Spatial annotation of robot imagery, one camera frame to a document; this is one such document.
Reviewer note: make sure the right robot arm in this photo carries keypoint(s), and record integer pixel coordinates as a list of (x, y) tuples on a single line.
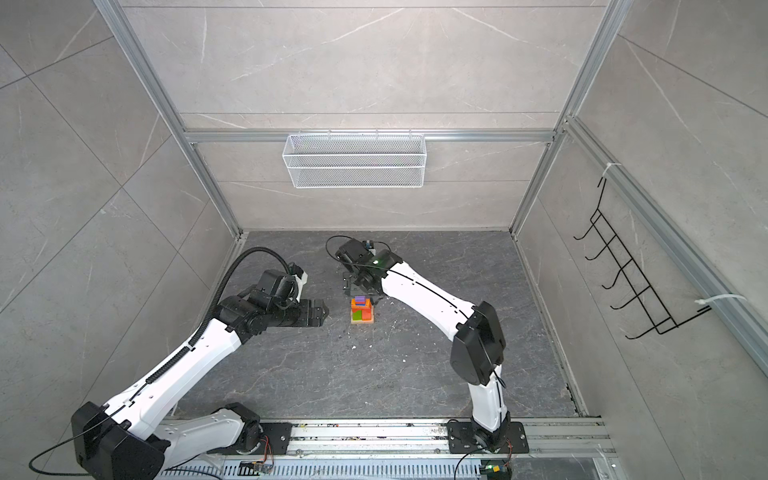
[(477, 339)]

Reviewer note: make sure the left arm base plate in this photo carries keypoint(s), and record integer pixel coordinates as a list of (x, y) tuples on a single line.
[(270, 437)]

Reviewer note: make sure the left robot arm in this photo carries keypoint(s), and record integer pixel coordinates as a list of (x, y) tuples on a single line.
[(130, 436)]

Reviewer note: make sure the black wire hook rack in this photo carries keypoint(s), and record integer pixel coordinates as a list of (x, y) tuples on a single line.
[(629, 272)]

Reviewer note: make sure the orange-yellow rectangular block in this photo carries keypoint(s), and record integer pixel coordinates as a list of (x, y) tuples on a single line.
[(361, 306)]

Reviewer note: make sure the aluminium mounting rail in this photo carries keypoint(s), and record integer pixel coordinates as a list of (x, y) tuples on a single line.
[(378, 439)]

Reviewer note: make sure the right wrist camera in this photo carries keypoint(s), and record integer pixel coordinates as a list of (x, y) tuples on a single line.
[(354, 250)]

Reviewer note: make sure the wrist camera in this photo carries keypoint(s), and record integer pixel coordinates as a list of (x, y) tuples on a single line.
[(354, 250), (280, 288)]

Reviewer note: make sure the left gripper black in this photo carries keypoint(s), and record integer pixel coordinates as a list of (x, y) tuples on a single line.
[(307, 319)]

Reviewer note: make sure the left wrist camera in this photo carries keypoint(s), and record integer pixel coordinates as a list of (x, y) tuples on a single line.
[(280, 288)]

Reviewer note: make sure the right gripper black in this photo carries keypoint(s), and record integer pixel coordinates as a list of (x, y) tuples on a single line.
[(349, 281)]

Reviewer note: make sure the white wire mesh basket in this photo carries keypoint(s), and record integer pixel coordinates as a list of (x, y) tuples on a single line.
[(355, 160)]

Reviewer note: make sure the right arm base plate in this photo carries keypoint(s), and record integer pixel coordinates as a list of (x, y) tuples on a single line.
[(467, 436)]

